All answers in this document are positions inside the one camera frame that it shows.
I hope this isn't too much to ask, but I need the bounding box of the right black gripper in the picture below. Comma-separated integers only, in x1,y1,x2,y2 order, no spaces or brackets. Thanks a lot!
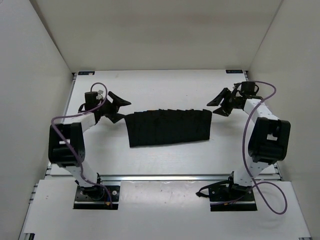
207,89,241,117

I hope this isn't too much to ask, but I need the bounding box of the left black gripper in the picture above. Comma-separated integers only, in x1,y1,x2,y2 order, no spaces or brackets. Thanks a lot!
97,91,131,123

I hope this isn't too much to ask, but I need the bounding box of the black pleated skirt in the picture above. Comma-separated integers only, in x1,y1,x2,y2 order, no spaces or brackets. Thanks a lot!
125,109,212,148

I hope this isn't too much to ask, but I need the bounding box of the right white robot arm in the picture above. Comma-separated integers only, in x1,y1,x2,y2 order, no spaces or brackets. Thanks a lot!
207,81,291,200

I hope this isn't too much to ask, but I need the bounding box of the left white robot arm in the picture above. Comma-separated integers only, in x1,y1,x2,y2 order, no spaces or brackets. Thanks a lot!
48,90,131,199

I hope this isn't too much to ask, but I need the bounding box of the right blue corner label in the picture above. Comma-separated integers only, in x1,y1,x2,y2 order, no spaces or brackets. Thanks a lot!
225,69,243,74

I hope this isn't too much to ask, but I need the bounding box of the blue corner label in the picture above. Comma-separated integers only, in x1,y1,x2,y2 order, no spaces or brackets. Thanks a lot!
225,69,243,74
77,71,95,76

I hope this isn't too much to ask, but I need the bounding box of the left blue corner label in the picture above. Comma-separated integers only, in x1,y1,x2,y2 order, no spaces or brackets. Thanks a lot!
77,71,95,76

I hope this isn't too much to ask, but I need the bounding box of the aluminium front rail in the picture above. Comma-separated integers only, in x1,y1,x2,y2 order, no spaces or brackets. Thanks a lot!
101,174,229,182

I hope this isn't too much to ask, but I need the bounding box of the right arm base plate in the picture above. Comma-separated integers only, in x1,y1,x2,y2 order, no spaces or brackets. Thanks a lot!
195,180,258,212

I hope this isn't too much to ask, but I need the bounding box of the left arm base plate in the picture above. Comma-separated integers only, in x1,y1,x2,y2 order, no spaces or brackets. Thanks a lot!
73,185,121,210

